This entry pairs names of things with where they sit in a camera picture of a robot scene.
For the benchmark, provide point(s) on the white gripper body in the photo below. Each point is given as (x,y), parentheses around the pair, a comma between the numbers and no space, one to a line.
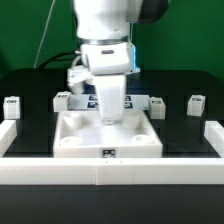
(110,91)

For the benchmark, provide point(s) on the white square table top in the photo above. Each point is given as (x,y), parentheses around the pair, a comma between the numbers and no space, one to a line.
(82,134)

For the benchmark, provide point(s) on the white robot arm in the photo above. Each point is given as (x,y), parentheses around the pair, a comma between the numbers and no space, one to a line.
(107,54)

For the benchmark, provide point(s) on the white marker plate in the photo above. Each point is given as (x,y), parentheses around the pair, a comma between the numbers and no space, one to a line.
(90,102)

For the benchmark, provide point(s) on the white U-shaped obstacle fence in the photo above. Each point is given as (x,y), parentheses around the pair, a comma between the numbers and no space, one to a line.
(65,171)

